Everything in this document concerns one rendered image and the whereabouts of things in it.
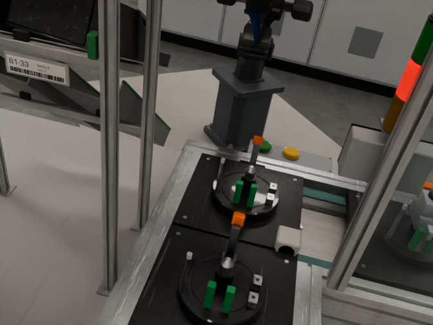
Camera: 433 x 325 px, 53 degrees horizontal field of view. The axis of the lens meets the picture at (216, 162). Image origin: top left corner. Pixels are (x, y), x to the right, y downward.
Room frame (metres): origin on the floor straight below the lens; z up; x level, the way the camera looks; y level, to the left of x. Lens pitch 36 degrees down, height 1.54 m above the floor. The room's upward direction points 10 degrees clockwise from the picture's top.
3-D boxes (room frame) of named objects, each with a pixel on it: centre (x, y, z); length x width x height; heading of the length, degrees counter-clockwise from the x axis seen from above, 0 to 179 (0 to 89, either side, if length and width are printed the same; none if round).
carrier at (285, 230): (0.68, -0.07, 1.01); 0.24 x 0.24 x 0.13; 84
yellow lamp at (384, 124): (0.54, -0.24, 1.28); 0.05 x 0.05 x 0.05
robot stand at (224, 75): (1.07, -0.04, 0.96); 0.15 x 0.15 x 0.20; 35
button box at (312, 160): (0.89, -0.18, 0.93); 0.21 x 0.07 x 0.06; 84
